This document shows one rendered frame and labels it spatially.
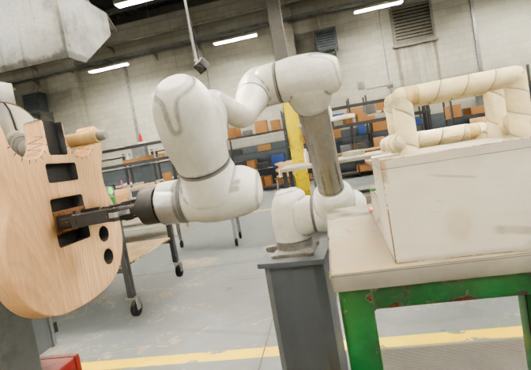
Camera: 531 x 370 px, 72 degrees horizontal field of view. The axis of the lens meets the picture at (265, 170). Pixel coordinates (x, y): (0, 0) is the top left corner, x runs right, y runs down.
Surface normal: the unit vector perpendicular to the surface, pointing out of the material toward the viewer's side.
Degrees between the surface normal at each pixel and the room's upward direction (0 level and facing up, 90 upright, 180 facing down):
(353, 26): 90
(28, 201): 89
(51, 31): 90
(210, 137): 107
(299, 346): 90
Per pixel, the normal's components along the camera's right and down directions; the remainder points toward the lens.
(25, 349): 0.97, -0.16
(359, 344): -0.15, 0.07
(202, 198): -0.10, 0.50
